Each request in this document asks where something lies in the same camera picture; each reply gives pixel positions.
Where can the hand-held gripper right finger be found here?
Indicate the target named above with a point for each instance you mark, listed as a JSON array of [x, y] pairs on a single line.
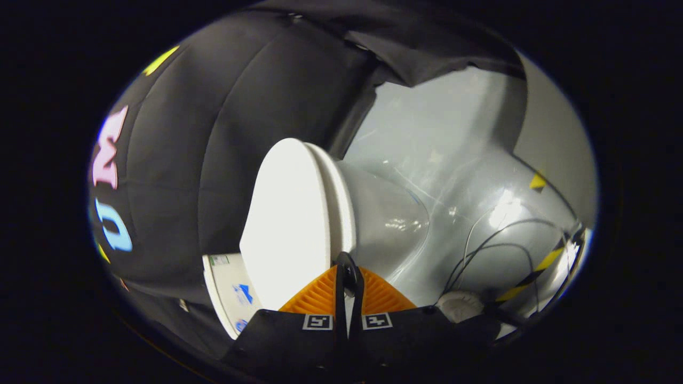
[[411, 336]]

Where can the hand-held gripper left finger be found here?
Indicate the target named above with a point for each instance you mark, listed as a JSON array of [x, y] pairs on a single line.
[[288, 336]]

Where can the white toilet lid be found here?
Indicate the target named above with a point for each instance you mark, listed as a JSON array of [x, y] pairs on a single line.
[[288, 213]]

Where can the white toilet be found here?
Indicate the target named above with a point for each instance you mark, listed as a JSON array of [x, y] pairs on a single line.
[[384, 224]]

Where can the white round device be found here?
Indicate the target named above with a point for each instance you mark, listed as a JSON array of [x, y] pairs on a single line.
[[460, 306]]

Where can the yellow black striped tape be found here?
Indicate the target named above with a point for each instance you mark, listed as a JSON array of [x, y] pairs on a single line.
[[538, 182], [549, 258]]

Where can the black backdrop cloth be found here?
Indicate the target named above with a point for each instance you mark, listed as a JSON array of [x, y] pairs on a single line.
[[213, 133]]

